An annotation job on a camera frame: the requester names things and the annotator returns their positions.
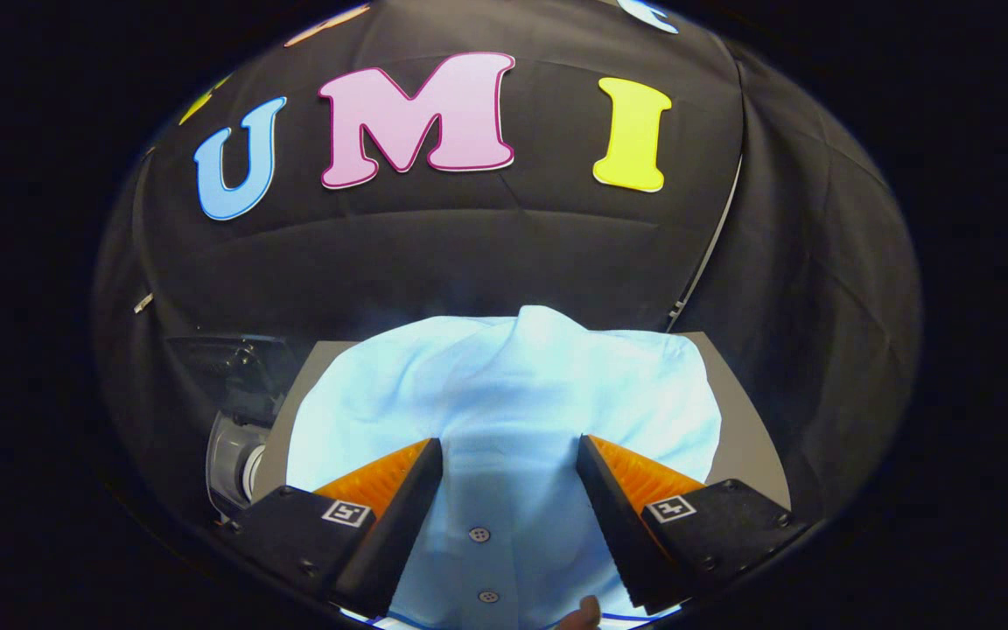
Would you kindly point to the light blue button shirt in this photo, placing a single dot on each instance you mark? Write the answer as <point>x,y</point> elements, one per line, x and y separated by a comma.
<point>504,385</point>

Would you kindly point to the silver clip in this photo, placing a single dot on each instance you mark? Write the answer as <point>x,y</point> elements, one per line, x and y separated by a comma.
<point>143,303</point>

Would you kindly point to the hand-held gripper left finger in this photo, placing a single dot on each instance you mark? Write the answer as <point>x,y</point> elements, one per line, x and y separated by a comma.
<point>399,534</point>

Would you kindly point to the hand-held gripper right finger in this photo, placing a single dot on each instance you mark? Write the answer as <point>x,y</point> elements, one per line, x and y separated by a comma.
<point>618,534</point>

